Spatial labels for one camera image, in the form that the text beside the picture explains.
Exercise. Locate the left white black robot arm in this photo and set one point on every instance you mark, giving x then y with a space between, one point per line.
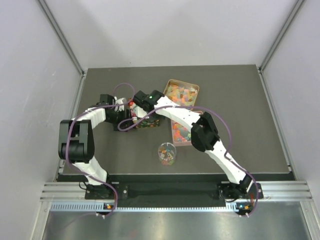
77 147

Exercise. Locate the clear plastic jar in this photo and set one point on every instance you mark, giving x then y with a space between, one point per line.
167 154

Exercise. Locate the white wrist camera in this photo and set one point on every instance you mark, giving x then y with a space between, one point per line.
139 112
120 104

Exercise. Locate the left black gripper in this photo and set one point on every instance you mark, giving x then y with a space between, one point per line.
125 116

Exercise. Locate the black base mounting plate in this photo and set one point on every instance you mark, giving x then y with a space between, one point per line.
214 190

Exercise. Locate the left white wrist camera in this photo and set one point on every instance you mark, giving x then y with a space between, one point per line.
120 104

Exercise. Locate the gold tin of star candies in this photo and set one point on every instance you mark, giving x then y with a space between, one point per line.
149 121

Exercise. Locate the pink tin of bright gummies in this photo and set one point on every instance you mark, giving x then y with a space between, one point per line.
180 132

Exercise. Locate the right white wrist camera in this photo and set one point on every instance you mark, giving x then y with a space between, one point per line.
139 112

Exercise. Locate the gold tin of pastel gummies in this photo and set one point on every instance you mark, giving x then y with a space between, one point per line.
181 93

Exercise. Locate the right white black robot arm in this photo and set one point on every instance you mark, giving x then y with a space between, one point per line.
204 134

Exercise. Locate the aluminium front rail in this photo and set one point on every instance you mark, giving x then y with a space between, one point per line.
72 197

